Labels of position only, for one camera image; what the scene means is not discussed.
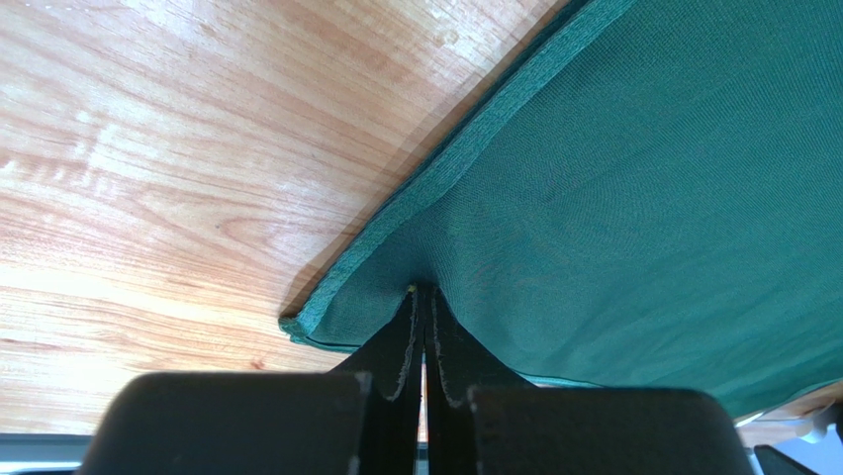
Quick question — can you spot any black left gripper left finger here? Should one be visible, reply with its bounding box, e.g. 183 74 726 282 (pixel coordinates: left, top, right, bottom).
80 292 422 474

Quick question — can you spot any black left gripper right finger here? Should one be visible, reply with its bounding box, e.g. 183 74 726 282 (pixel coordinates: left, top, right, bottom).
424 286 751 474

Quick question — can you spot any dark green cloth napkin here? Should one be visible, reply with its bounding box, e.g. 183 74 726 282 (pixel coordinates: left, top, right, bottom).
279 1 842 417

